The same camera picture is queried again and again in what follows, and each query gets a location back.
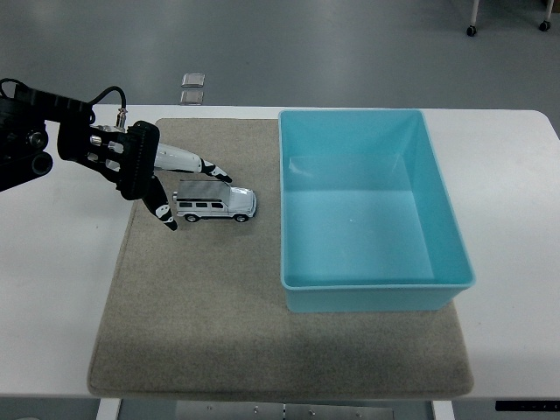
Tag white cart leg with caster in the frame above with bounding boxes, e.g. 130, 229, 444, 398
538, 0, 554, 32
465, 0, 480, 38

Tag white toy car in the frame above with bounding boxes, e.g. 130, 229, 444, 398
171, 178, 257, 224

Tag blue plastic box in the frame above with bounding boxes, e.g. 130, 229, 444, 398
277, 108, 476, 314

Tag beige felt mat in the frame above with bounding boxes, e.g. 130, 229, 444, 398
87, 116, 475, 402

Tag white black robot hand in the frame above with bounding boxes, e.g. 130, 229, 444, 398
143, 142, 234, 233

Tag white table leg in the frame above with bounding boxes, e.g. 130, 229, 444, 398
430, 400, 457, 420
95, 398, 124, 420

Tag grey metal plate with screws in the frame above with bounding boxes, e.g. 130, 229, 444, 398
174, 400, 395, 420

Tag black table control panel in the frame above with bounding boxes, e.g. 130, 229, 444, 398
494, 400, 560, 413

